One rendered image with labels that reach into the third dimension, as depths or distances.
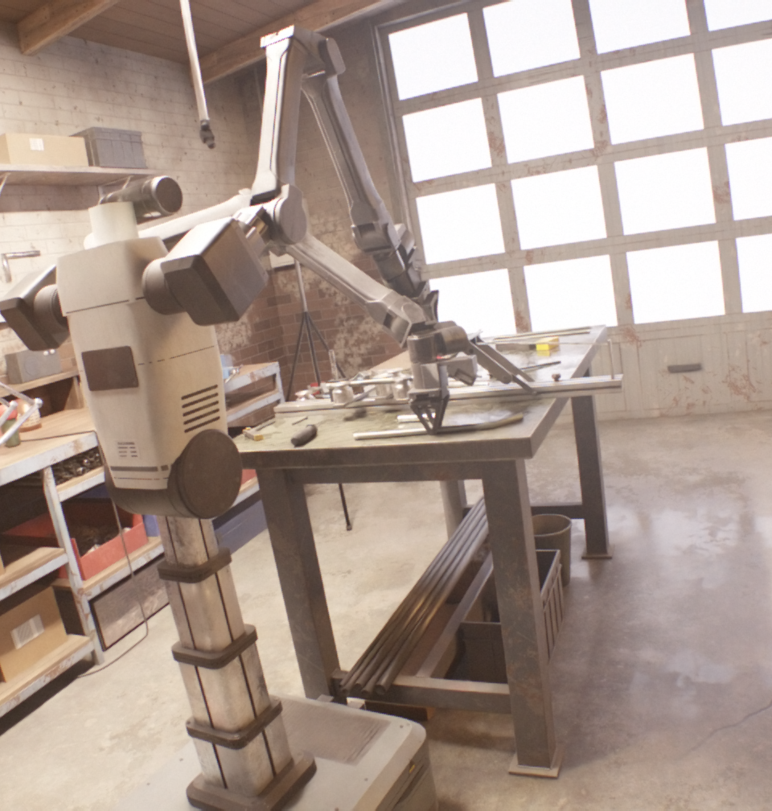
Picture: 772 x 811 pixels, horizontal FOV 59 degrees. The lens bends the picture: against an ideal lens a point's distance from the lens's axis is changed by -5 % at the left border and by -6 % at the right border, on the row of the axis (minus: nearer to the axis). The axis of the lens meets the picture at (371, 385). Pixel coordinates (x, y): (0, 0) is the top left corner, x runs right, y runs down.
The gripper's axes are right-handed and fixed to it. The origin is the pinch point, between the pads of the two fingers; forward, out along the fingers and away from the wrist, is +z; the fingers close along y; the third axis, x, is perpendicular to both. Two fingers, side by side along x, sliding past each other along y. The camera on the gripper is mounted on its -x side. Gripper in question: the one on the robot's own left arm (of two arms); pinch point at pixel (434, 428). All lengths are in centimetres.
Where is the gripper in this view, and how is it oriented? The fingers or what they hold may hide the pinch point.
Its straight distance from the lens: 150.9
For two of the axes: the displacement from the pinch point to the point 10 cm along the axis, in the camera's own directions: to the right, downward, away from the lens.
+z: 1.7, 9.7, 1.7
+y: 3.1, -2.1, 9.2
